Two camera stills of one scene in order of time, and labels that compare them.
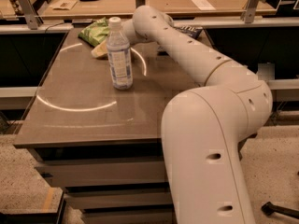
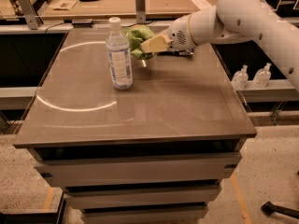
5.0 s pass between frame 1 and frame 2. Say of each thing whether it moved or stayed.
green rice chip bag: moved
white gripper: moved
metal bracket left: stayed
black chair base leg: stayed
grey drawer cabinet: stayed
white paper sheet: stayed
